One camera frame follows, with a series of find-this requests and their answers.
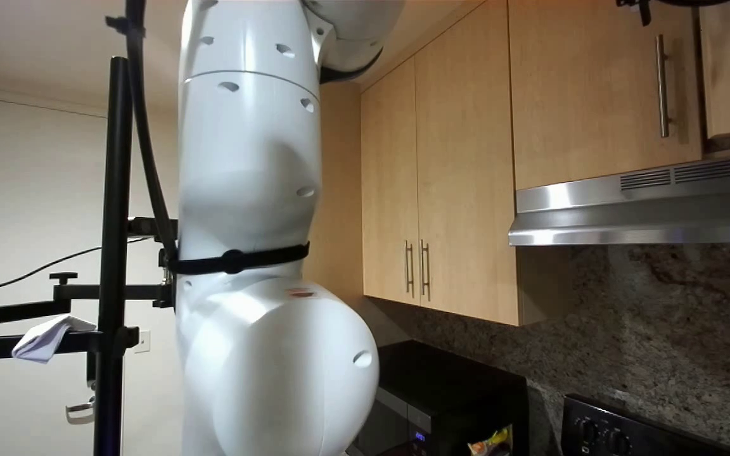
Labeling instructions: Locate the long silver door handle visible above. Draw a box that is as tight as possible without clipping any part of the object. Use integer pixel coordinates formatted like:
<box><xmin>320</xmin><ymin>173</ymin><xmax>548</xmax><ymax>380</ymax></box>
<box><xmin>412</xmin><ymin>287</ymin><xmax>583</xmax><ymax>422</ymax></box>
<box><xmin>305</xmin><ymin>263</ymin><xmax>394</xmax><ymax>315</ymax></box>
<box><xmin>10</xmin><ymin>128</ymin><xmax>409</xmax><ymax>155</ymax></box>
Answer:
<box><xmin>655</xmin><ymin>34</ymin><xmax>672</xmax><ymax>139</ymax></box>

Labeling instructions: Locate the white crumpled cloth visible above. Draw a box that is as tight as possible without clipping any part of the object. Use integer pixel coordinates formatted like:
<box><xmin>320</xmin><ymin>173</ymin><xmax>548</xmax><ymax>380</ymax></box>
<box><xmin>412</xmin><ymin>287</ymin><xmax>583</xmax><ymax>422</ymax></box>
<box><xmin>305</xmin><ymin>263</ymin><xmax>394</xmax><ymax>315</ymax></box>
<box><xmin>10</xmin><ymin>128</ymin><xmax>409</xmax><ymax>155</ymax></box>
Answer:
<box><xmin>11</xmin><ymin>314</ymin><xmax>97</xmax><ymax>364</ymax></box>

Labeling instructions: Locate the narrow wooden cabinet door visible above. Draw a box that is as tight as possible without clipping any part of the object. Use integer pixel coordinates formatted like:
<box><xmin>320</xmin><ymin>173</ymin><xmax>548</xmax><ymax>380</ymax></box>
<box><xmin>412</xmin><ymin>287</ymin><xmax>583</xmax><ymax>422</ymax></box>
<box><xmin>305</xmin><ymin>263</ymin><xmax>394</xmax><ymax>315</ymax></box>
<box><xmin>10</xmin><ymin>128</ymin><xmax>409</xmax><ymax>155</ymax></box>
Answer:
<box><xmin>360</xmin><ymin>57</ymin><xmax>418</xmax><ymax>305</ymax></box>

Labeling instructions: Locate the black stand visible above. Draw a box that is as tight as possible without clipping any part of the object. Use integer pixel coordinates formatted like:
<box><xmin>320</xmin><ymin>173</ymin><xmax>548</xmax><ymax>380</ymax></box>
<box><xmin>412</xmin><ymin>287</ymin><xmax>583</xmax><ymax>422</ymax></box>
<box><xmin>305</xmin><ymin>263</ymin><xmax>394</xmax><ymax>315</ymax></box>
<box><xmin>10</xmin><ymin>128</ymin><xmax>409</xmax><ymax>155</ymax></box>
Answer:
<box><xmin>0</xmin><ymin>56</ymin><xmax>179</xmax><ymax>456</ymax></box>

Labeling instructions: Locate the black microwave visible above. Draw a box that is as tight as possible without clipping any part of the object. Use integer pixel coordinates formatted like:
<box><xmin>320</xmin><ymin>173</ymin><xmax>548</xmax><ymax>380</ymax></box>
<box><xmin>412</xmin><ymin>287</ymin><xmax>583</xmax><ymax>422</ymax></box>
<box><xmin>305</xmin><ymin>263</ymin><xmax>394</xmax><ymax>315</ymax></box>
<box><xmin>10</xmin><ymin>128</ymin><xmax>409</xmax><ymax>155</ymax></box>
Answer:
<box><xmin>346</xmin><ymin>339</ymin><xmax>530</xmax><ymax>456</ymax></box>

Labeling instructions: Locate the black cable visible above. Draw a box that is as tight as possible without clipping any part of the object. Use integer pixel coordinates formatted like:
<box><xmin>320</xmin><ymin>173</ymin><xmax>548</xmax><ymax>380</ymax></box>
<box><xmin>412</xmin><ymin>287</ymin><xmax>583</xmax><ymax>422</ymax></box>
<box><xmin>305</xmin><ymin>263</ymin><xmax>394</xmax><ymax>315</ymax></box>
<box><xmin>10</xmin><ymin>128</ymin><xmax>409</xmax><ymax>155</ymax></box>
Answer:
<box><xmin>0</xmin><ymin>236</ymin><xmax>151</xmax><ymax>299</ymax></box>

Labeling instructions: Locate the black stove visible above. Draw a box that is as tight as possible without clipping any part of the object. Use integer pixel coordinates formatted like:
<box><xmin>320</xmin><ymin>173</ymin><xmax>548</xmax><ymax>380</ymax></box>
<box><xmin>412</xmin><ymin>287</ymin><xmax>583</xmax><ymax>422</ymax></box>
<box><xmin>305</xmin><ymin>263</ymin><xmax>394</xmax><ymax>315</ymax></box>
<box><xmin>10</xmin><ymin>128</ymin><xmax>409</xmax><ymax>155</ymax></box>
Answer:
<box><xmin>560</xmin><ymin>393</ymin><xmax>730</xmax><ymax>456</ymax></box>

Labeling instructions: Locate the metal hook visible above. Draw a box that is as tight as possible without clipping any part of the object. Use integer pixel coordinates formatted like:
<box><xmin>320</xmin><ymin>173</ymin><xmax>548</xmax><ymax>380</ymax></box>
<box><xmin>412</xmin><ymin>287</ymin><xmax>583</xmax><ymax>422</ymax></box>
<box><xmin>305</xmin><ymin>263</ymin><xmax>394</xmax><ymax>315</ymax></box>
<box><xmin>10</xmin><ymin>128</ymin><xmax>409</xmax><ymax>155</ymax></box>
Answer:
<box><xmin>65</xmin><ymin>396</ymin><xmax>97</xmax><ymax>426</ymax></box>

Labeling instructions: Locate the yellow snack packet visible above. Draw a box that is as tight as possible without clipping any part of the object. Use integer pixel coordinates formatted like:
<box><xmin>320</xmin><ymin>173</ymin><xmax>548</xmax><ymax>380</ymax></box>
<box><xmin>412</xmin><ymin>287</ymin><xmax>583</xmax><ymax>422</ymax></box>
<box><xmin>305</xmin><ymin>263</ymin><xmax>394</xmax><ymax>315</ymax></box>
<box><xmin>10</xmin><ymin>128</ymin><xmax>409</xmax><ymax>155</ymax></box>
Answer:
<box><xmin>467</xmin><ymin>425</ymin><xmax>514</xmax><ymax>456</ymax></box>

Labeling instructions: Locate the wide wooden cabinet door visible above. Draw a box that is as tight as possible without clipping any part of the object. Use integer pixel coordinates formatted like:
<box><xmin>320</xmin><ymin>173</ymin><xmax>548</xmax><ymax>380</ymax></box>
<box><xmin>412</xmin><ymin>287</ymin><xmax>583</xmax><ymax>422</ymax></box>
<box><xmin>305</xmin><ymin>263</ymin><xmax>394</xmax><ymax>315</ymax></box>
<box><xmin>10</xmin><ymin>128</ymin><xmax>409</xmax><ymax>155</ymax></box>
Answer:
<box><xmin>508</xmin><ymin>0</ymin><xmax>703</xmax><ymax>191</ymax></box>

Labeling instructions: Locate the stainless steel range hood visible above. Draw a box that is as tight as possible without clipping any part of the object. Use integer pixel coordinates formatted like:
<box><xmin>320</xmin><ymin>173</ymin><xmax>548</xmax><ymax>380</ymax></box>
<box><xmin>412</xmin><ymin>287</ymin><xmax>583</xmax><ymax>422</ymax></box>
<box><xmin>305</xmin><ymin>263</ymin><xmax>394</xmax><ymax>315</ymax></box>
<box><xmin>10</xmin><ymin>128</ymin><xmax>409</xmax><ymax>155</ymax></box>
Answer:
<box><xmin>508</xmin><ymin>148</ymin><xmax>730</xmax><ymax>247</ymax></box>

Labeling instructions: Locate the wooden wall cabinet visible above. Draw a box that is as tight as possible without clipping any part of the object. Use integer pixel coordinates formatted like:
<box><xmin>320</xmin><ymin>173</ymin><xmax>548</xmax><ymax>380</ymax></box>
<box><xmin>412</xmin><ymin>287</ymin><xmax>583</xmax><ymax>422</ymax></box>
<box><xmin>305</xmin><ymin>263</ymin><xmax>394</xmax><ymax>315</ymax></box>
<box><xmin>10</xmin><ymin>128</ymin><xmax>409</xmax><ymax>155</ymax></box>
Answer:
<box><xmin>360</xmin><ymin>0</ymin><xmax>730</xmax><ymax>327</ymax></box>

